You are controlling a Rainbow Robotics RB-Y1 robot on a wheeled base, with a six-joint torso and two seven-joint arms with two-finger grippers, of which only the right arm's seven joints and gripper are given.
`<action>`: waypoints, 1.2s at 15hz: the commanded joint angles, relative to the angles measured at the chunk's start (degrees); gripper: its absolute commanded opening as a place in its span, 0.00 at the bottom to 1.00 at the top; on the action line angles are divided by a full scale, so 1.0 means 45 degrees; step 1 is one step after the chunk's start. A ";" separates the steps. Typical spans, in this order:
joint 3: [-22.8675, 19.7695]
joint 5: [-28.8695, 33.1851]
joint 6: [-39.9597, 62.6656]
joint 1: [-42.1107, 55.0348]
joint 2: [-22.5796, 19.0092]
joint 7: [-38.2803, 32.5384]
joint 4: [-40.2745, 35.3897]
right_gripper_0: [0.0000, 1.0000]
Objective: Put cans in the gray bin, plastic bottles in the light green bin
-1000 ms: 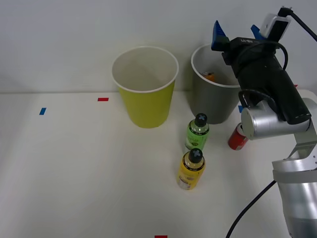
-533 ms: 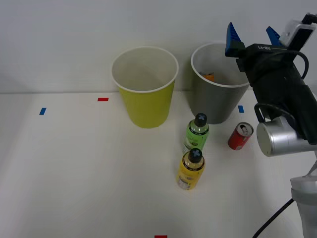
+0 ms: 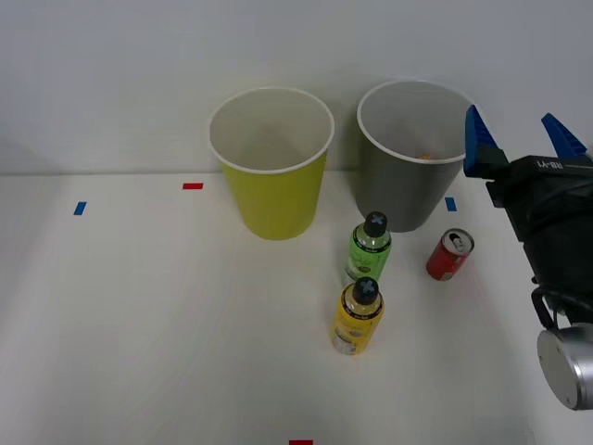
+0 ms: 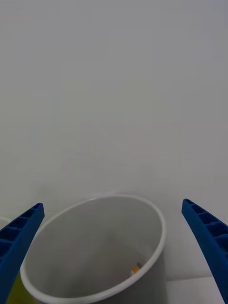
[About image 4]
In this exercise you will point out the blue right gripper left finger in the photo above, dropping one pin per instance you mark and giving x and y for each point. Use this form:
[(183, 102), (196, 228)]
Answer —
[(19, 242)]

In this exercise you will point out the yellow-green plastic waste bin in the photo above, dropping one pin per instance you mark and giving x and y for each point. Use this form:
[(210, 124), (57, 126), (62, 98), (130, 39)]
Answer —
[(16, 292)]

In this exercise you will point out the grey plastic waste bin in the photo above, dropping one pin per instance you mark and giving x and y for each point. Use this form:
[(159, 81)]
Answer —
[(90, 242)]

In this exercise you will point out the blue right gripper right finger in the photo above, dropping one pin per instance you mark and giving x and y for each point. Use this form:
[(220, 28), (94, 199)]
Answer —
[(210, 240)]

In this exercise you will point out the orange and white drink can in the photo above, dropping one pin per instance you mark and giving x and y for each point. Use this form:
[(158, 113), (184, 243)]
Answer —
[(135, 269)]

